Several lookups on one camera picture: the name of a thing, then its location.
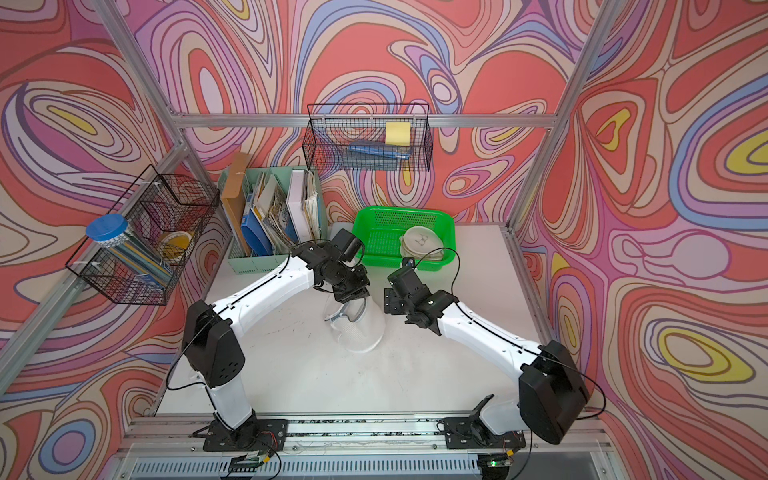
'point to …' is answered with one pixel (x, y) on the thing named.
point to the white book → (297, 206)
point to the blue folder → (256, 235)
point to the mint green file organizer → (244, 264)
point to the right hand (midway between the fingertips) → (402, 303)
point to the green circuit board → (244, 464)
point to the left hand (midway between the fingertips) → (376, 292)
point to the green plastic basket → (380, 229)
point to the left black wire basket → (167, 213)
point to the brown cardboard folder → (234, 177)
